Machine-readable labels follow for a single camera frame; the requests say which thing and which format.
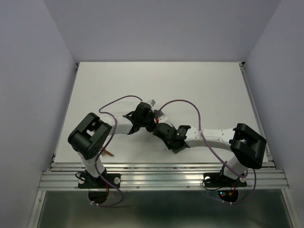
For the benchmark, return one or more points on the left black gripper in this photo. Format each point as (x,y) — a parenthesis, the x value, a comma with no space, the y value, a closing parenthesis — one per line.
(152,114)

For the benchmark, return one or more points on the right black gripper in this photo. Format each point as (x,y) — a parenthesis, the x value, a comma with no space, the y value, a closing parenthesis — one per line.
(167,144)

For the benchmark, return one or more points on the grey cloth napkin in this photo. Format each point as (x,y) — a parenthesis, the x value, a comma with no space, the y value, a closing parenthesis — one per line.
(178,149)

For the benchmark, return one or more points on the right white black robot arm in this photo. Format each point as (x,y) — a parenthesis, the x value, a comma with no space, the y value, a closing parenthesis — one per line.
(238,149)

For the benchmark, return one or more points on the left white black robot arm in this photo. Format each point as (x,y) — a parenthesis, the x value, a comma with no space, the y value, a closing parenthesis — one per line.
(88,139)

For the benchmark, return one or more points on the copper knife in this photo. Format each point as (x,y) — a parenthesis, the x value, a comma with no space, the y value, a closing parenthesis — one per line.
(110,154)

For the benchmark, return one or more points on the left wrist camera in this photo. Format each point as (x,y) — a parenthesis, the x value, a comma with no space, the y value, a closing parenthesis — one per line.
(151,102)

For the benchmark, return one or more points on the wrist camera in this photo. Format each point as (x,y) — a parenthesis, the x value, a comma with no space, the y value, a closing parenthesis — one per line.
(151,102)
(160,117)

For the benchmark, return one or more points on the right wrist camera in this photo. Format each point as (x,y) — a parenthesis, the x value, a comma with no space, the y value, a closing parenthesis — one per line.
(160,117)

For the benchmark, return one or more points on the aluminium front rail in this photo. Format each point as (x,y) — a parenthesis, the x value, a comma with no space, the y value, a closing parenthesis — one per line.
(158,176)

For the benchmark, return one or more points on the aluminium rail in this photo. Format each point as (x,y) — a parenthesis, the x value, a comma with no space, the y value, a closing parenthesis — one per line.
(158,176)
(270,164)

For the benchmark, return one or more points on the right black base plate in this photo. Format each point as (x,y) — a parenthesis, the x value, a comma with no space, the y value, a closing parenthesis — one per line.
(217,180)

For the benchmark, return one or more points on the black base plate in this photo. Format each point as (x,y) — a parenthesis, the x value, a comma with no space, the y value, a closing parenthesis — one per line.
(86,181)
(217,180)

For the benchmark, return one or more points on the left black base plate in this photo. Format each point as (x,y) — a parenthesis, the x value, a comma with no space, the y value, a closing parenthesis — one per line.
(86,181)

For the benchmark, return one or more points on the aluminium right side rail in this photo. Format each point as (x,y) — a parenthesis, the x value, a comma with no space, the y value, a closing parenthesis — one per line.
(270,164)

